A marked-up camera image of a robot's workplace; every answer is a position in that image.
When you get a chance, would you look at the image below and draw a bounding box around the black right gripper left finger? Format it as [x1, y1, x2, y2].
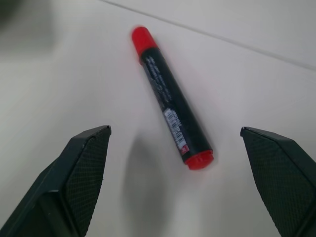
[0, 125, 112, 237]

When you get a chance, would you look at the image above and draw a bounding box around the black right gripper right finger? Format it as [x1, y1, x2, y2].
[240, 126, 316, 237]

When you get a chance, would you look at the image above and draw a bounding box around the red-capped black marker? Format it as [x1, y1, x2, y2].
[131, 25, 215, 171]

